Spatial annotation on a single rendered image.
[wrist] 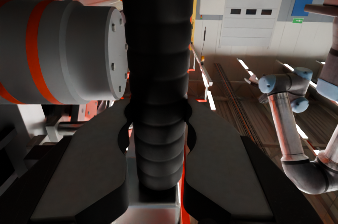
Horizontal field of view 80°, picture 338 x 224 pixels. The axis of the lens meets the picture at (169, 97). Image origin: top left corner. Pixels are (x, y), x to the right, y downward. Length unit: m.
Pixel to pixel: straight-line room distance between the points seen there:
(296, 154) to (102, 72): 0.81
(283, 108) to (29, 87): 0.85
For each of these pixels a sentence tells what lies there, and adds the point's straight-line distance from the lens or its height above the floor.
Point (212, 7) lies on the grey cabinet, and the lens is 11.43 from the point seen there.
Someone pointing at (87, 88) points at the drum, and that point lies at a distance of 0.27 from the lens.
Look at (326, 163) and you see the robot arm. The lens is 0.98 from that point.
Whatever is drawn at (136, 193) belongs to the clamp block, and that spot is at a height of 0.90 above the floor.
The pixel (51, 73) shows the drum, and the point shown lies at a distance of 0.26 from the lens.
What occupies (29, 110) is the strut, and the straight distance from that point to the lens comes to 0.39.
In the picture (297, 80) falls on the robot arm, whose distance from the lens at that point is 1.01.
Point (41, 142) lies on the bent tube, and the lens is 0.39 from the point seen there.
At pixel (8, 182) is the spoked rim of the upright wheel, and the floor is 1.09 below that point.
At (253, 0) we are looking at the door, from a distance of 13.93.
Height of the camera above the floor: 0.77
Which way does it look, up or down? 28 degrees up
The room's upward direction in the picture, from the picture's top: 179 degrees counter-clockwise
